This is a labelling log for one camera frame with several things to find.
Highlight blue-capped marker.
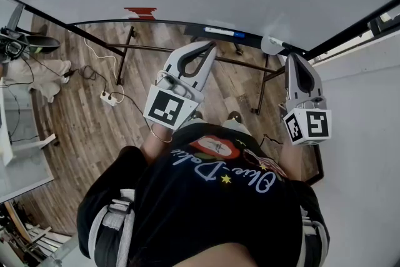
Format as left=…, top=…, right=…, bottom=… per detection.
left=203, top=26, right=246, bottom=39

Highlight grey harness strap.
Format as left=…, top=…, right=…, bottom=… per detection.
left=87, top=188, right=138, bottom=267
left=298, top=205, right=329, bottom=267

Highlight person's right dark shoe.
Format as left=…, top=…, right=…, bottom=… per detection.
left=227, top=110, right=243, bottom=124

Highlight long white cable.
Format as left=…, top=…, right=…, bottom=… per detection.
left=82, top=35, right=126, bottom=104

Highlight black floor cable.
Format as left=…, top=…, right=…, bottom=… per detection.
left=74, top=64, right=152, bottom=131

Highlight grey trousers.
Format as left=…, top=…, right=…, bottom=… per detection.
left=183, top=118, right=253, bottom=138

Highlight person's right forearm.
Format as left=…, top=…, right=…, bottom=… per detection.
left=277, top=137, right=303, bottom=181

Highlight thin gold bracelet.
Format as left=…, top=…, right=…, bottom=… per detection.
left=149, top=124, right=174, bottom=144

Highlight black seat with neon stripes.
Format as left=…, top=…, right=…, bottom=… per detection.
left=26, top=35, right=61, bottom=55

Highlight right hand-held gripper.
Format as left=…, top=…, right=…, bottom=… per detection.
left=279, top=53, right=333, bottom=146

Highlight red tape piece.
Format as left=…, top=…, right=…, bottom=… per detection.
left=123, top=6, right=158, bottom=21

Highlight dark window frame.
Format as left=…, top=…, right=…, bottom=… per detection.
left=367, top=5, right=400, bottom=39

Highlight black printed t-shirt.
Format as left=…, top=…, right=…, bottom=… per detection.
left=76, top=123, right=331, bottom=267

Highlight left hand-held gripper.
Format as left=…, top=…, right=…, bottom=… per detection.
left=142, top=41, right=218, bottom=132

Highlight cluttered low rack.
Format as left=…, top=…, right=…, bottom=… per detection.
left=0, top=199, right=76, bottom=267

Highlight white power strip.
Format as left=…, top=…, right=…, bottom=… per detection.
left=99, top=90, right=119, bottom=108

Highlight grey right harness strap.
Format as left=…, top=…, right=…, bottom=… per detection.
left=298, top=205, right=329, bottom=267

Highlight black device with cables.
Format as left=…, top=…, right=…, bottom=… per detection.
left=0, top=26, right=31, bottom=58

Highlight grey left harness strap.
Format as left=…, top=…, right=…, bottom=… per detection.
left=87, top=188, right=138, bottom=267

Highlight thin black cable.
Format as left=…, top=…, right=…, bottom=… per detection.
left=258, top=133, right=284, bottom=147

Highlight person's left forearm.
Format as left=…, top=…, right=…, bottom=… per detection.
left=139, top=123, right=175, bottom=164

